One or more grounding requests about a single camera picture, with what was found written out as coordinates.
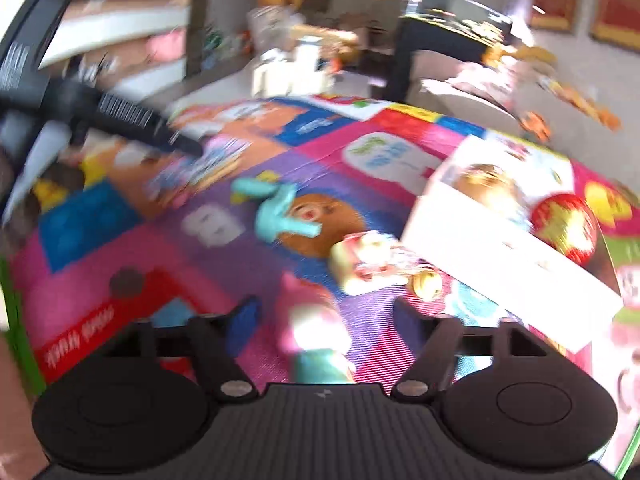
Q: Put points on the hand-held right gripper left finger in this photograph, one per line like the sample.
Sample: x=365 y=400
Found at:
x=241 y=325

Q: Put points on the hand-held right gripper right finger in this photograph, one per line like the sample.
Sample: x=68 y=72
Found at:
x=417 y=330

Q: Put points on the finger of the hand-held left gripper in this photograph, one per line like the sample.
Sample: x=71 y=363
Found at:
x=150 y=122

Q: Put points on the pink teal toy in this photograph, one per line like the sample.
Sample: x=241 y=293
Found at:
x=310 y=330

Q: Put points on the pink sticker packet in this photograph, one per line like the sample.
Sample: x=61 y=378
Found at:
x=200 y=172

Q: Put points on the cream and red toy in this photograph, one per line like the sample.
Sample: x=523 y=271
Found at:
x=360 y=265

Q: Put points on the pink cardboard box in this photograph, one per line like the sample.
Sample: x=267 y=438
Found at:
x=500 y=260

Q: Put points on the red woven pouch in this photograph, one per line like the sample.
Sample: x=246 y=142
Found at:
x=565 y=230

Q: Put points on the colourful cartoon play mat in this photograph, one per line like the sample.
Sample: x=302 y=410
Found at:
x=225 y=260

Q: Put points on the teal plastic toy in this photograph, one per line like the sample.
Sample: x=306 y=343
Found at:
x=275 y=210

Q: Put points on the dark grey round object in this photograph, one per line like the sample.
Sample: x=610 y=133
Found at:
x=126 y=282

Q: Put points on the white desktop holder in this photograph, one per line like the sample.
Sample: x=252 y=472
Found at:
x=270 y=75

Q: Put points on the clear plastic bag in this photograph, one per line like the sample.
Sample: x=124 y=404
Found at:
x=267 y=22

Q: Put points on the beige sofa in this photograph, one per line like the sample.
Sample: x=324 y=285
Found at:
x=450 y=97

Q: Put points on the orange fish plush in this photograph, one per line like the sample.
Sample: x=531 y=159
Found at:
x=535 y=125

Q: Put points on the pink clothes pile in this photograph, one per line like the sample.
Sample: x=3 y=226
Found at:
x=482 y=77

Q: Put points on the orange plush toys row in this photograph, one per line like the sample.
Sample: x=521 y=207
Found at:
x=585 y=102

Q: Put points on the yellow pillow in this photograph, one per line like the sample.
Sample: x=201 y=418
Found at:
x=520 y=54

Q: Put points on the glass fish tank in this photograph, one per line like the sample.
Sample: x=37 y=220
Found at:
x=460 y=10

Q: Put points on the white wall shelf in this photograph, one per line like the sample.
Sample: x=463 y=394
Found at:
x=125 y=25

